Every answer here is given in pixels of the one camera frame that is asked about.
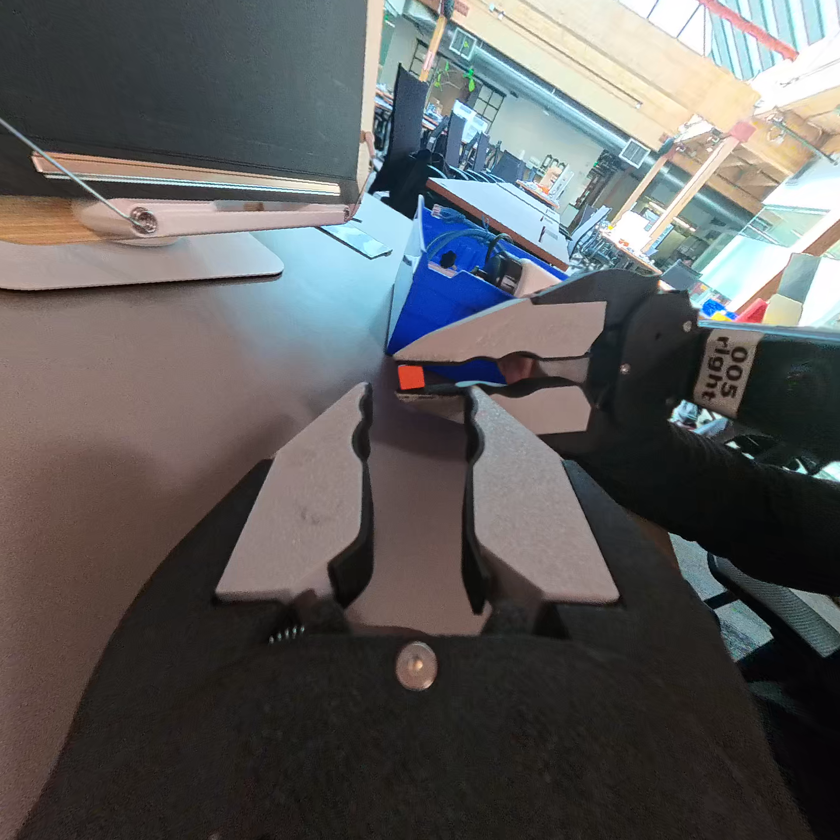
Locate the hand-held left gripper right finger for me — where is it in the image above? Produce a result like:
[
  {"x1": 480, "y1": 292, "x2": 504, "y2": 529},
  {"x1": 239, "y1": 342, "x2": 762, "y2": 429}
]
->
[{"x1": 462, "y1": 388, "x2": 620, "y2": 615}]

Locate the person's right forearm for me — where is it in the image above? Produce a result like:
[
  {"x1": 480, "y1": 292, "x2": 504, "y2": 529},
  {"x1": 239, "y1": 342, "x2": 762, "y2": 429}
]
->
[{"x1": 575, "y1": 418, "x2": 840, "y2": 598}]

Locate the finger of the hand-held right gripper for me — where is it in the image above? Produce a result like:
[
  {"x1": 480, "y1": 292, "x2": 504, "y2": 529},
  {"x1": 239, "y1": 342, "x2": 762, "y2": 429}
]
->
[
  {"x1": 398, "y1": 378, "x2": 595, "y2": 441},
  {"x1": 393, "y1": 296, "x2": 613, "y2": 368}
]

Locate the long grey table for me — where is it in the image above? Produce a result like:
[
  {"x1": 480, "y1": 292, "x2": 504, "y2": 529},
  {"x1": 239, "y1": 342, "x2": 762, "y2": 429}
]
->
[{"x1": 427, "y1": 178, "x2": 574, "y2": 273}]

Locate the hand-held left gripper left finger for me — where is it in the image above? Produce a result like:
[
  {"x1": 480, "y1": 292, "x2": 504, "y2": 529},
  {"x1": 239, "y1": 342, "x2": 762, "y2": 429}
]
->
[{"x1": 217, "y1": 384, "x2": 375, "y2": 607}]

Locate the blue plastic bin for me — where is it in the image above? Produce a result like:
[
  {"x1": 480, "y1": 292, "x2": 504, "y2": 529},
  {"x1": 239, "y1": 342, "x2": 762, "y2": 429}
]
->
[{"x1": 385, "y1": 197, "x2": 572, "y2": 355}]

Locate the black office chair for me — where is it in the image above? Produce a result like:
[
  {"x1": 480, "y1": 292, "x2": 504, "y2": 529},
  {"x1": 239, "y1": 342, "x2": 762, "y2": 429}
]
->
[{"x1": 378, "y1": 66, "x2": 437, "y2": 217}]

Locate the black computer monitor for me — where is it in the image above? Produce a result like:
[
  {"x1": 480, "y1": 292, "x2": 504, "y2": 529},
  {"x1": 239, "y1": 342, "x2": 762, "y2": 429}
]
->
[{"x1": 0, "y1": 0, "x2": 384, "y2": 200}]

